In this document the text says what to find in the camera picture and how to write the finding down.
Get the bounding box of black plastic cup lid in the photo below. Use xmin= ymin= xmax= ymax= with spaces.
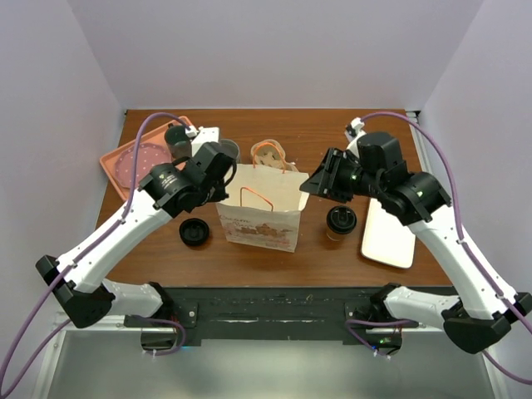
xmin=326 ymin=205 xmax=357 ymax=232

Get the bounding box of white rectangular plate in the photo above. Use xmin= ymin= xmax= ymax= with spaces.
xmin=361 ymin=199 xmax=416 ymax=269

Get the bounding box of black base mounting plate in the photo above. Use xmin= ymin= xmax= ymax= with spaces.
xmin=82 ymin=286 xmax=466 ymax=352

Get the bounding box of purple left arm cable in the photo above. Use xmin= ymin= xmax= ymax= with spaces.
xmin=0 ymin=112 xmax=196 ymax=399

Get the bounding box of cardboard two-cup carrier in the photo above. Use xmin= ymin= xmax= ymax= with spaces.
xmin=250 ymin=139 xmax=298 ymax=173

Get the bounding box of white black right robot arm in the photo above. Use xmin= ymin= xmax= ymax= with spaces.
xmin=300 ymin=132 xmax=531 ymax=354

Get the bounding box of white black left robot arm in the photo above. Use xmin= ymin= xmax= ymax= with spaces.
xmin=36 ymin=142 xmax=236 ymax=328

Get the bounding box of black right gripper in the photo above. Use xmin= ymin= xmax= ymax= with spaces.
xmin=300 ymin=146 xmax=384 ymax=203

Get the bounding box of dark green mug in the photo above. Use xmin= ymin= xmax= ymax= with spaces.
xmin=164 ymin=124 xmax=192 ymax=160

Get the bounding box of cream paper takeout bag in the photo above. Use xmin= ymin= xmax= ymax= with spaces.
xmin=216 ymin=163 xmax=309 ymax=253

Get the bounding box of grey cylindrical utensil holder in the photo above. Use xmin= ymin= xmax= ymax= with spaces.
xmin=219 ymin=139 xmax=241 ymax=164

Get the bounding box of brown paper coffee cup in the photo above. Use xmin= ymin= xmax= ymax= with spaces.
xmin=325 ymin=205 xmax=357 ymax=243

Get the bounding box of pink polka dot plate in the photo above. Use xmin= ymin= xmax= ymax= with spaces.
xmin=114 ymin=142 xmax=171 ymax=189

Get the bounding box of pink rectangular tray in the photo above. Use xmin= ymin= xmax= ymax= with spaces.
xmin=100 ymin=120 xmax=177 ymax=201

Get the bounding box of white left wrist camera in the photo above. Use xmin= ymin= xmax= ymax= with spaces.
xmin=185 ymin=126 xmax=220 ymax=155

